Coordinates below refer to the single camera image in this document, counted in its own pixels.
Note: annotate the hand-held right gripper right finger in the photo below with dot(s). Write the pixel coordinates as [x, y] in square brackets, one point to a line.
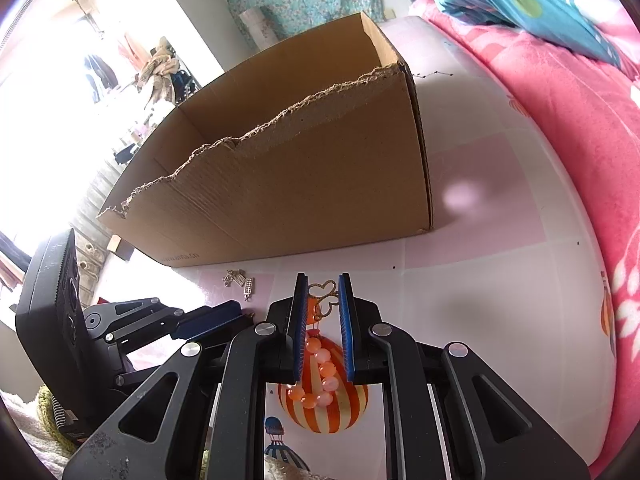
[346, 330]

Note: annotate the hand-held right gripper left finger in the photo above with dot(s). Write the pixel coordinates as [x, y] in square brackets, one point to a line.
[300, 330]

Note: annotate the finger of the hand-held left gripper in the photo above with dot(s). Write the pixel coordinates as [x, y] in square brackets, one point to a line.
[210, 320]
[215, 337]

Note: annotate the gold outline flower charm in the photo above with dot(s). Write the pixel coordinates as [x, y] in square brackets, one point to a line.
[325, 294]

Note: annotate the brown cardboard box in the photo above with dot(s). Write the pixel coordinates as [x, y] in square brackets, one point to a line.
[310, 185]

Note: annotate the green fluffy cloth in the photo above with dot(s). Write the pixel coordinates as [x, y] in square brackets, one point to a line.
[47, 412]

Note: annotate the small brown box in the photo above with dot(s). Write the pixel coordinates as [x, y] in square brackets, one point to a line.
[118, 246]

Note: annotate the white fluffy blanket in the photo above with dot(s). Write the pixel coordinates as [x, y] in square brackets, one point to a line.
[20, 427]

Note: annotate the wheelchair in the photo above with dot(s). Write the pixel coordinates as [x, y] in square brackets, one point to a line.
[184, 80]

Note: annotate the hanging clothes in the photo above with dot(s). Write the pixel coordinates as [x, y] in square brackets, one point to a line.
[100, 72]

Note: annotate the pile of clothes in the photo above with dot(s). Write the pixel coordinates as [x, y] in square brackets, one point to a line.
[157, 67]

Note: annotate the pink floral blanket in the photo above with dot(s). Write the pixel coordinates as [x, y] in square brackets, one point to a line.
[575, 160]

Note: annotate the blue patterned quilt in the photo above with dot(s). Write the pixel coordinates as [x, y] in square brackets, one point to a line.
[520, 5]

